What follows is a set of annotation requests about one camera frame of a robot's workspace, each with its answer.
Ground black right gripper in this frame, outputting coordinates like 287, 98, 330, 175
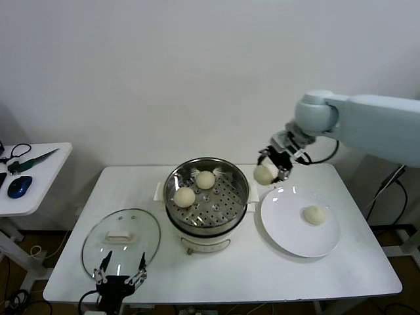
257, 146, 294, 182

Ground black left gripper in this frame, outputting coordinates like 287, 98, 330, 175
93, 251, 148, 315

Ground white steamed baozi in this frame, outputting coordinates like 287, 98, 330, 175
196, 170, 217, 190
254, 163, 278, 186
173, 186, 196, 209
301, 205, 327, 226

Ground round glass pot lid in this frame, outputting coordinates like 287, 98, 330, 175
81, 208, 161, 280

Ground stainless steel steamer basket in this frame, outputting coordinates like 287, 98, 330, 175
154, 157, 259, 232

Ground round white plate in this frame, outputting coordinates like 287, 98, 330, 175
261, 186, 342, 259

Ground white electric pot base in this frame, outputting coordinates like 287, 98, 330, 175
156, 196, 257, 256

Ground white side table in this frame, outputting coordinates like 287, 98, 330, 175
0, 142, 74, 286

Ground blue computer mouse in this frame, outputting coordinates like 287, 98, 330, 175
7, 175, 34, 199

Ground white shelf stand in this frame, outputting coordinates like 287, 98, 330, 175
382, 163, 420, 260

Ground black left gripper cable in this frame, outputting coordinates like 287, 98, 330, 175
77, 290, 101, 315

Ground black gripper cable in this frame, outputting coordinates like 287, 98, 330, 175
300, 137, 341, 165
77, 290, 101, 315

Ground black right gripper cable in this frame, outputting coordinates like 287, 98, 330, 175
300, 137, 341, 165

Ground white floor cable coil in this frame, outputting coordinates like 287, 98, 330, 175
30, 244, 49, 261

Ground black floor cables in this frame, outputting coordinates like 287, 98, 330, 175
0, 288, 53, 315

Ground white hanging cable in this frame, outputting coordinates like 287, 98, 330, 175
375, 165, 408, 198

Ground black power cable with plug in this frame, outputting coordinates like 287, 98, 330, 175
366, 165, 410, 227

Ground green handled blade tool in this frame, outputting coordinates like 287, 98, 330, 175
8, 148, 61, 175

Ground black looped cable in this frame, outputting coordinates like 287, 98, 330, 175
0, 143, 33, 165

